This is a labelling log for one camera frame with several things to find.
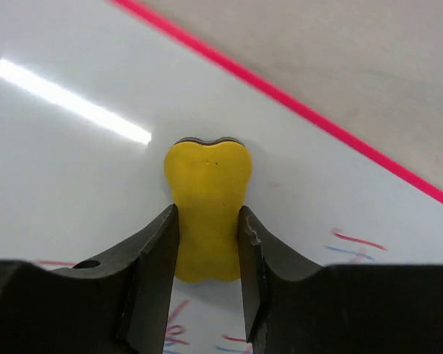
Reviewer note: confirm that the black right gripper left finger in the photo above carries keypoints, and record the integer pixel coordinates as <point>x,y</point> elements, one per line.
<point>114,302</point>

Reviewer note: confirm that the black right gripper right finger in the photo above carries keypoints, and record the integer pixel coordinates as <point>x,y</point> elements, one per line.
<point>293,305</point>

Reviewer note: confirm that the yellow whiteboard eraser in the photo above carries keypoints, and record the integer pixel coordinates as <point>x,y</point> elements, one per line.
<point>208,182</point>

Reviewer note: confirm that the pink framed whiteboard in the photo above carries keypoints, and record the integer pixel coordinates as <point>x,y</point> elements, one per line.
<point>93,94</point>

